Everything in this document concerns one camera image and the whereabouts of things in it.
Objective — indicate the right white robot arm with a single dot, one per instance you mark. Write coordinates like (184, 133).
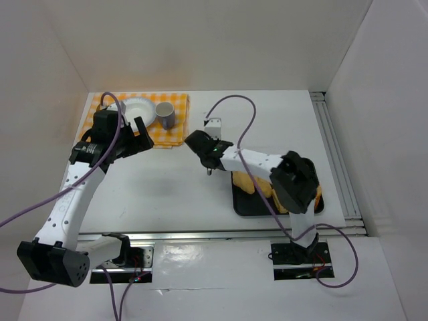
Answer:
(294, 182)

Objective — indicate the aluminium rail right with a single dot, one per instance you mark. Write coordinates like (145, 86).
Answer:
(354, 222)

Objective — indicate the black tray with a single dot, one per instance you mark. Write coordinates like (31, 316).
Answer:
(247, 205)

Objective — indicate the lavender mug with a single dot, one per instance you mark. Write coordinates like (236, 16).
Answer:
(165, 114)

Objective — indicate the sugared ring pastry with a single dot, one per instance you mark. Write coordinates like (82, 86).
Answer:
(318, 199)

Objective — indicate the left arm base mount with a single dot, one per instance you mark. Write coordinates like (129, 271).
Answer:
(137, 268)

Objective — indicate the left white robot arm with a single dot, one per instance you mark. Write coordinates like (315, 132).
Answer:
(54, 255)

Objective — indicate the white paper plate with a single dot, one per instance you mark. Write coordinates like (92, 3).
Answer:
(138, 107)

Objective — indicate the oval bread loaf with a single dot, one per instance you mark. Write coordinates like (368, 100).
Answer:
(265, 187)

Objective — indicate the yellow checkered cloth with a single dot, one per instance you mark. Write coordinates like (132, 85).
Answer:
(166, 138)

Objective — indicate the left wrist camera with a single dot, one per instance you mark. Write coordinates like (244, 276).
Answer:
(114, 107)

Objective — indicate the long bread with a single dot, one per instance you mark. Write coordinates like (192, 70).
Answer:
(243, 181)

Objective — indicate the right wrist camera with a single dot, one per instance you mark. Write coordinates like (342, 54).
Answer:
(212, 126)

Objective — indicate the aluminium rail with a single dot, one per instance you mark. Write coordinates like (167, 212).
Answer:
(354, 222)
(214, 235)

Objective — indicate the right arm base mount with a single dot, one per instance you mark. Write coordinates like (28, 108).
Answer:
(287, 266)

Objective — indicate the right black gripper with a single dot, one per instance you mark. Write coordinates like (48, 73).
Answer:
(207, 162)

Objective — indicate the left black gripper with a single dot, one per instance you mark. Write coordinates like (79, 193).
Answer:
(132, 138)

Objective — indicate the aluminium rail front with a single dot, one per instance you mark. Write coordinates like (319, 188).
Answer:
(214, 235)

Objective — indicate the small round bun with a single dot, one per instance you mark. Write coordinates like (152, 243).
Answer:
(281, 209)

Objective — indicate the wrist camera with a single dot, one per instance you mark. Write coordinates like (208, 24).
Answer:
(212, 126)
(114, 107)

